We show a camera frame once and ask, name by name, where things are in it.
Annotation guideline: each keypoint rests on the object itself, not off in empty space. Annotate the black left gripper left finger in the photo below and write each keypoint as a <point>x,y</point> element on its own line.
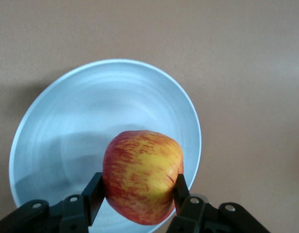
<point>91,199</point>

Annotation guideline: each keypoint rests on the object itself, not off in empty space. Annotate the light blue plate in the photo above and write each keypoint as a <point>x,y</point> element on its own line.
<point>91,121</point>

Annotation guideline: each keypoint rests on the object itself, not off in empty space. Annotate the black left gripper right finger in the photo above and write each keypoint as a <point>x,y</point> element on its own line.
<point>185,201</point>

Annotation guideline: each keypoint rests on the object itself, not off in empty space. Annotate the red yellow apple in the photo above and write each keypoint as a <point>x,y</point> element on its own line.
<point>142,174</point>

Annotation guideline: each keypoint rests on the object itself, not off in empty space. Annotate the brown tablecloth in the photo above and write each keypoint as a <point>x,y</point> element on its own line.
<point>236,48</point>

